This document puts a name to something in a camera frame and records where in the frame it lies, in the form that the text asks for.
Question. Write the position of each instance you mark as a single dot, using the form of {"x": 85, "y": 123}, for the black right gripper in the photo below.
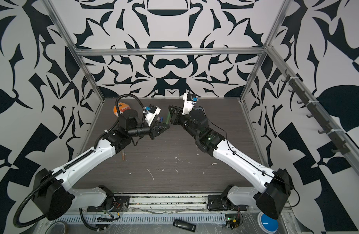
{"x": 180, "y": 117}

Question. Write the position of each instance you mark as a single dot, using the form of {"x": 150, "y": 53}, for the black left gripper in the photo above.
{"x": 154, "y": 129}

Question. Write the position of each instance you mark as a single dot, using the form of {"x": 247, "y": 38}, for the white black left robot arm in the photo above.
{"x": 53, "y": 191}

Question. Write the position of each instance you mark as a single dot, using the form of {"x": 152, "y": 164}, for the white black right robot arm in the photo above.
{"x": 272, "y": 189}

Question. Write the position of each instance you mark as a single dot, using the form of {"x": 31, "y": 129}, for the orange shark plush toy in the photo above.
{"x": 121, "y": 107}

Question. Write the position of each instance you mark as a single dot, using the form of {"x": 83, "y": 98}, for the black remote device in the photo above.
{"x": 184, "y": 225}

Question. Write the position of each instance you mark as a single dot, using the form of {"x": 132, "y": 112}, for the clear tape roll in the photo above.
{"x": 58, "y": 228}

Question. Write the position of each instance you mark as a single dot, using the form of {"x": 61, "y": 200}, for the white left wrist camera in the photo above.
{"x": 151, "y": 112}

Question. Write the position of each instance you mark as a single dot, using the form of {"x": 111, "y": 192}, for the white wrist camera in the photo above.
{"x": 151, "y": 112}
{"x": 189, "y": 102}

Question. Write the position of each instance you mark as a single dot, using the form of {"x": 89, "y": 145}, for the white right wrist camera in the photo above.
{"x": 189, "y": 102}

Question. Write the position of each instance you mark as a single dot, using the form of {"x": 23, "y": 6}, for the grey slotted cable duct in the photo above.
{"x": 196, "y": 218}

